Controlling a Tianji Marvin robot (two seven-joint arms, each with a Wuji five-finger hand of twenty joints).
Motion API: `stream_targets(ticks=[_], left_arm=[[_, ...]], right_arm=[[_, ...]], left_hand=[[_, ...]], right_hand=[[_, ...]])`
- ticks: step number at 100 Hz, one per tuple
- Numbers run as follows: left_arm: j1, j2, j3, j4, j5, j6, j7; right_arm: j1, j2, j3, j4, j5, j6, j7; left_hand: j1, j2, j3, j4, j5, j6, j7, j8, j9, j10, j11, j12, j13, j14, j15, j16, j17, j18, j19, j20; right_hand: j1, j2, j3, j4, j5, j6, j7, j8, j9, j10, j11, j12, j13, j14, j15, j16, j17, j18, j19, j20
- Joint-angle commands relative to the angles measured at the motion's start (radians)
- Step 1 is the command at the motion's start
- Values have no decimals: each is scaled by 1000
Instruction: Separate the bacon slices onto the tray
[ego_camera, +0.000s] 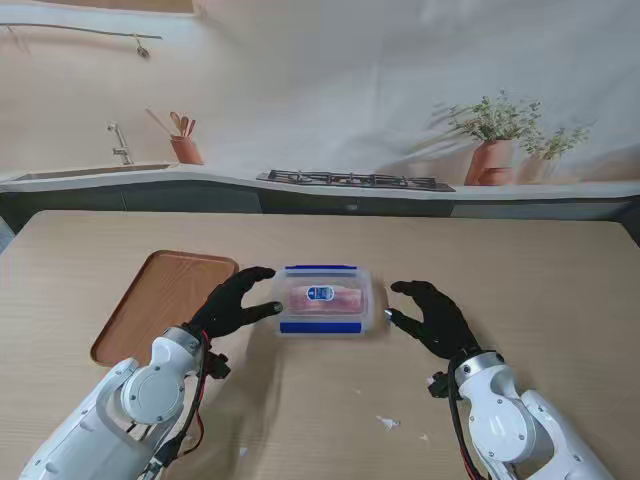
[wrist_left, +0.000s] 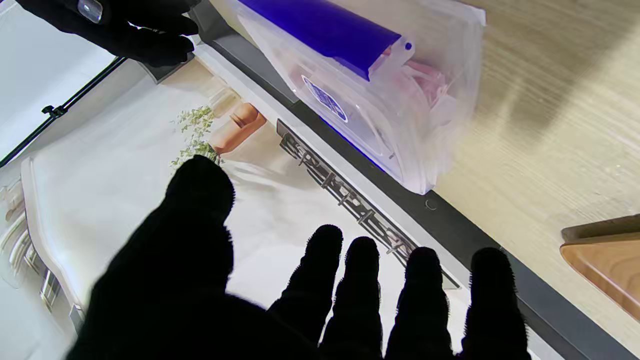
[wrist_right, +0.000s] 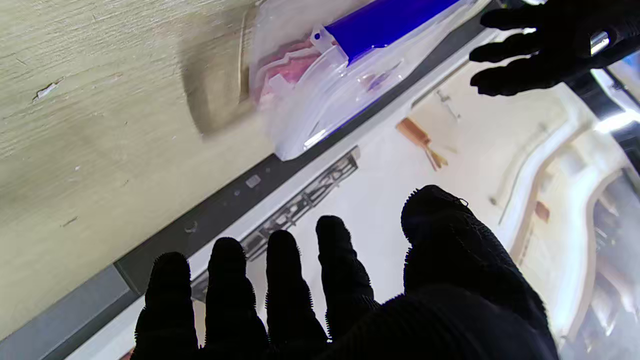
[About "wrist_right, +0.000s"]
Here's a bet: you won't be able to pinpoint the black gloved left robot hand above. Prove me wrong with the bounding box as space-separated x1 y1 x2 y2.
469 0 640 97

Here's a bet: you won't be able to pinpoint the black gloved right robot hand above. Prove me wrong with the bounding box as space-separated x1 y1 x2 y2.
131 186 558 360

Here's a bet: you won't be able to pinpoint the clear plastic container blue tape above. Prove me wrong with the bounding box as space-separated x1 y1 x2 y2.
249 0 476 162

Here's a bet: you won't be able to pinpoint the raw bacon slices stack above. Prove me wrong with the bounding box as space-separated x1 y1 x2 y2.
257 42 323 103

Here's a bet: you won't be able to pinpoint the white paper scrap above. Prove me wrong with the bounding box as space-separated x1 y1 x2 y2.
33 79 65 103

